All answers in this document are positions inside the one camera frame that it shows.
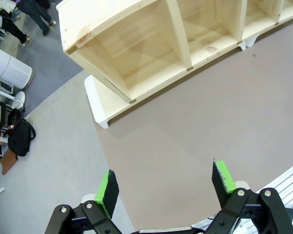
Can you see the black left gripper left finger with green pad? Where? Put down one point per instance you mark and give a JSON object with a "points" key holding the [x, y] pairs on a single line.
{"points": [[105, 195]]}

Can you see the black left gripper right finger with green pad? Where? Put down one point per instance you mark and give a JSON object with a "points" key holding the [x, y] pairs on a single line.
{"points": [[223, 182]]}

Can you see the black backpack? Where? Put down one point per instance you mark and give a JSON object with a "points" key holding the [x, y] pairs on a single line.
{"points": [[20, 139]]}

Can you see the brown flat board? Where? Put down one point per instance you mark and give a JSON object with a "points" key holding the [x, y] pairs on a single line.
{"points": [[7, 162]]}

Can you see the light wooden four-compartment shelf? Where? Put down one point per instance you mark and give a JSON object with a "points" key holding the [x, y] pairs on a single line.
{"points": [[141, 48]]}

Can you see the white cylindrical air purifier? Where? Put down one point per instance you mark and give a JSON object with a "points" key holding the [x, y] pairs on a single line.
{"points": [[9, 68]]}

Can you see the bystander in black clothes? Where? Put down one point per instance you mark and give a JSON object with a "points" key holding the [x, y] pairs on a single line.
{"points": [[11, 25]]}

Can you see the bystander in dark jeans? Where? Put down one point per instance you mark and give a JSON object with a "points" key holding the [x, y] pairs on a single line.
{"points": [[36, 13]]}

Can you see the black chair frame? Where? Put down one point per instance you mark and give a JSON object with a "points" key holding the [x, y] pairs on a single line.
{"points": [[13, 117]]}

